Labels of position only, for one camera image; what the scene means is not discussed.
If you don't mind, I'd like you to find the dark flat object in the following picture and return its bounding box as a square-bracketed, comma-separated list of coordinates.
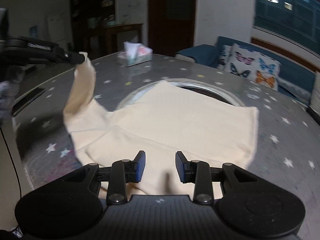
[12, 87, 47, 117]

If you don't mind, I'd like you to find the wooden side table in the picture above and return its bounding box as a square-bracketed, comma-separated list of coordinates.
[104, 23, 143, 55]

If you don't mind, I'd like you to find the dark wooden door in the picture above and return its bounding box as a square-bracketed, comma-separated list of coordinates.
[148, 0, 198, 57]

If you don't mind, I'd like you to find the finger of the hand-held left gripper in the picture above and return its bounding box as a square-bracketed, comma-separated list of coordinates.
[52, 45, 87, 65]

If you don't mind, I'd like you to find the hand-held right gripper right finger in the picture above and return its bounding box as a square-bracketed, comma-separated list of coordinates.
[175, 151, 263, 205]

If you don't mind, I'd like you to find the large butterfly-print pillow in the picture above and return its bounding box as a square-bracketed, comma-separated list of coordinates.
[225, 43, 281, 92]

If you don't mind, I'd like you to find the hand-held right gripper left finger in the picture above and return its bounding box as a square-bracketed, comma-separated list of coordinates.
[59, 151, 146, 205]

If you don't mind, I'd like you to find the grey pillow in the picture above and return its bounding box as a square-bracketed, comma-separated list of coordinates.
[309, 71, 320, 120]

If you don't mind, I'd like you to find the blue sofa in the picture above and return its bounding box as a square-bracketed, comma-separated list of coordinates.
[175, 36, 317, 100]

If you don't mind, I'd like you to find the dark shelf cabinet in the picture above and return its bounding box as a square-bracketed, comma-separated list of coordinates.
[69, 0, 117, 55]

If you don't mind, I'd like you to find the black round induction cooker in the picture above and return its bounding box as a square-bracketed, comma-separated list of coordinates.
[175, 84, 237, 105]

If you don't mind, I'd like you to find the cream sweatshirt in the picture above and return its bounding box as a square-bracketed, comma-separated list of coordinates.
[62, 52, 260, 200]

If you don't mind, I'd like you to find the grey star-print tablecloth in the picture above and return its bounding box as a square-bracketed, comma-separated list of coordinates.
[11, 52, 320, 240]

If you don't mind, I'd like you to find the tissue box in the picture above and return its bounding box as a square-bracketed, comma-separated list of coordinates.
[117, 41, 153, 67]

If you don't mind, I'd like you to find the small butterfly-print pillow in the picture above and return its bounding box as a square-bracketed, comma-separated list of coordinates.
[216, 44, 234, 71]

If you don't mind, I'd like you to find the black cable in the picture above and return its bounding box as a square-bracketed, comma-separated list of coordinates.
[0, 127, 24, 230]

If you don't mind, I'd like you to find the window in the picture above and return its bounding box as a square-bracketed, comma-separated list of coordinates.
[252, 0, 320, 46]

